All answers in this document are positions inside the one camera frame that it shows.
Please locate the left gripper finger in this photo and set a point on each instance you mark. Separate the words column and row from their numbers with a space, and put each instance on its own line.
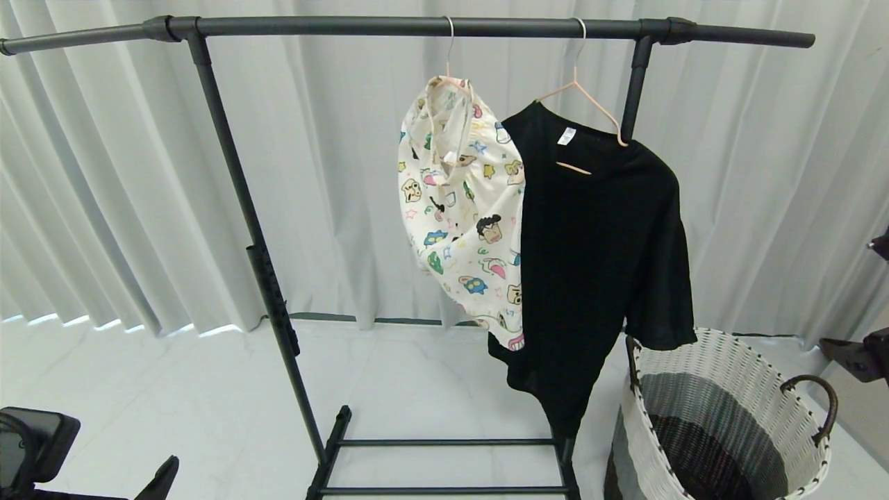
column 161, row 486

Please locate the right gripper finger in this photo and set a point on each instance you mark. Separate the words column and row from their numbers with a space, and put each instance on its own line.
column 882, row 246
column 868, row 357

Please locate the black t-shirt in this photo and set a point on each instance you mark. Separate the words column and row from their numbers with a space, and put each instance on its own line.
column 597, row 278

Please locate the pink clothes hanger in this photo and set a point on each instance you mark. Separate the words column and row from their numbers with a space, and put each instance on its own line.
column 452, row 35
column 590, row 101

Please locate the cream printed garment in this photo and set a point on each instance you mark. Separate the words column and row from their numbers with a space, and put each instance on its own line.
column 465, row 208

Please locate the white laundry basket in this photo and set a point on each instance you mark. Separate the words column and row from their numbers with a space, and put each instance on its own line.
column 694, row 354

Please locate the black clothes rack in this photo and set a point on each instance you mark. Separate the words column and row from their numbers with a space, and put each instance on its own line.
column 347, row 26

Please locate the white curtain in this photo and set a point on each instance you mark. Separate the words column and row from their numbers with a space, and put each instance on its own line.
column 104, row 173

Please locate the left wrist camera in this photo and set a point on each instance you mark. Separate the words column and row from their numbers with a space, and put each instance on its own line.
column 35, row 444

